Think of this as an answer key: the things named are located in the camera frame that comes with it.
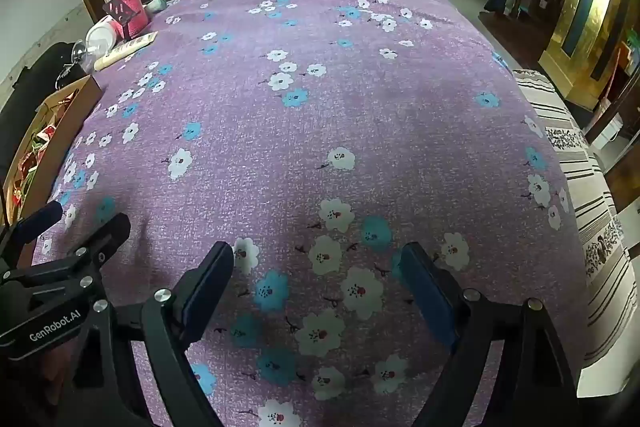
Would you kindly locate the brown cardboard box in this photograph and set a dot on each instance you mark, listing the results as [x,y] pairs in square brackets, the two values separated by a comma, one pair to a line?
[75,117]

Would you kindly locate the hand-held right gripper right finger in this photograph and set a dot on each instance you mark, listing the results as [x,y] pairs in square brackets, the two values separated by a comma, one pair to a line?
[425,292]

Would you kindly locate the purple floral tablecloth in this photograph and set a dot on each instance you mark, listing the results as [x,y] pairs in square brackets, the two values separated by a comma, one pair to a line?
[350,117]

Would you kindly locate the white box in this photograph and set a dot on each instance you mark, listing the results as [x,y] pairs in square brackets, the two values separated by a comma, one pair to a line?
[606,129]

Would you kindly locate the black sofa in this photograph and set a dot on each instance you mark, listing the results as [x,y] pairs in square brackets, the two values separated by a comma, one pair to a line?
[30,77]

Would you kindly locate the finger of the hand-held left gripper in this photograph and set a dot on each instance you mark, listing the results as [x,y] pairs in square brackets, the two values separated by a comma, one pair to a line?
[107,237]
[37,219]

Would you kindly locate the long beige packet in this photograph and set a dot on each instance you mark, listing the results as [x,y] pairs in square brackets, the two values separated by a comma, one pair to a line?
[127,49]

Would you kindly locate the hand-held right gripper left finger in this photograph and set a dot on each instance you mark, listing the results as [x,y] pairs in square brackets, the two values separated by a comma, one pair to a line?
[210,282]

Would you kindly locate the striped brown white cloth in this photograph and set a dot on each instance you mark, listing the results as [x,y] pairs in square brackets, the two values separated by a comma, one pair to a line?
[595,217]

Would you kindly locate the pile of snack packets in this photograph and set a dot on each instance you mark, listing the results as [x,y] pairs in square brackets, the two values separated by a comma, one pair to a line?
[37,142]

